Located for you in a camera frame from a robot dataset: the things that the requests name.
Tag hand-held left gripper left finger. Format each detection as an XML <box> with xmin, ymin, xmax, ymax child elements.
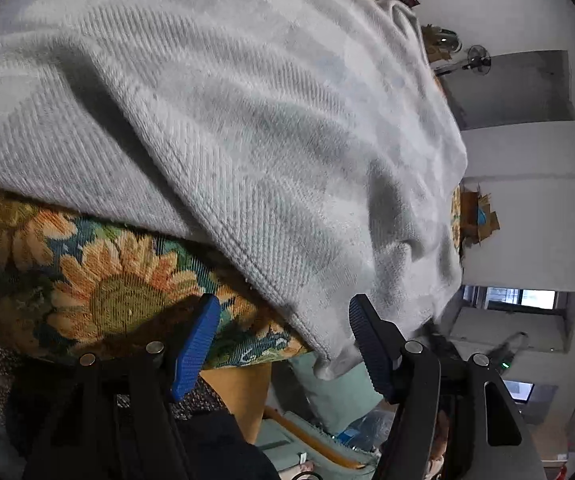
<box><xmin>20</xmin><ymin>292</ymin><xmax>221</xmax><ymax>480</ymax></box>

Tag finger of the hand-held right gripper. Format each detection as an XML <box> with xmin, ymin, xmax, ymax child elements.
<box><xmin>425</xmin><ymin>322</ymin><xmax>464</xmax><ymax>358</ymax></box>

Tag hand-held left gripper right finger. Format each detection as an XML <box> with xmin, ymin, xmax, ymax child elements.
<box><xmin>348</xmin><ymin>293</ymin><xmax>549</xmax><ymax>480</ymax></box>

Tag grey knit sweater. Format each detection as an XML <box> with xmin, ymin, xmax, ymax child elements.
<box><xmin>0</xmin><ymin>0</ymin><xmax>469</xmax><ymax>381</ymax></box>

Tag lit laptop screen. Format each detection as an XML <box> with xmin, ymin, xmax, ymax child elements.
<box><xmin>502</xmin><ymin>380</ymin><xmax>535</xmax><ymax>403</ymax></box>

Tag green cushion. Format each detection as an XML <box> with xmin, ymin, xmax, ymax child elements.
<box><xmin>290</xmin><ymin>350</ymin><xmax>385</xmax><ymax>436</ymax></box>

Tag orange wooden table leg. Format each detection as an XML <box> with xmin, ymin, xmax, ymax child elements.
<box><xmin>200</xmin><ymin>362</ymin><xmax>273</xmax><ymax>445</ymax></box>

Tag blue plastic bag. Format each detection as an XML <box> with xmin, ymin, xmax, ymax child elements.
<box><xmin>337</xmin><ymin>410</ymin><xmax>393</xmax><ymax>453</ymax></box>

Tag sunflower print tablecloth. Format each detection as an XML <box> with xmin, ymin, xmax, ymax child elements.
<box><xmin>0</xmin><ymin>182</ymin><xmax>465</xmax><ymax>368</ymax></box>

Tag person's dark pants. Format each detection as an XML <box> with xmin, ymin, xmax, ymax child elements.
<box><xmin>177</xmin><ymin>407</ymin><xmax>280</xmax><ymax>480</ymax></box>

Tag pile of cardboard boxes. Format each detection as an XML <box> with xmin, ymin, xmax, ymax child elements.
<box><xmin>460</xmin><ymin>185</ymin><xmax>502</xmax><ymax>246</ymax></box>

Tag black standing fan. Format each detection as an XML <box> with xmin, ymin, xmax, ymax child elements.
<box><xmin>447</xmin><ymin>44</ymin><xmax>492</xmax><ymax>78</ymax></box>

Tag open cardboard box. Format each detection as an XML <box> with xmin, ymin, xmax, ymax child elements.
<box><xmin>422</xmin><ymin>22</ymin><xmax>461</xmax><ymax>63</ymax></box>

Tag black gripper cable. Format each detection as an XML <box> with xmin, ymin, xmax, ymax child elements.
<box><xmin>497</xmin><ymin>331</ymin><xmax>529</xmax><ymax>358</ymax></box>

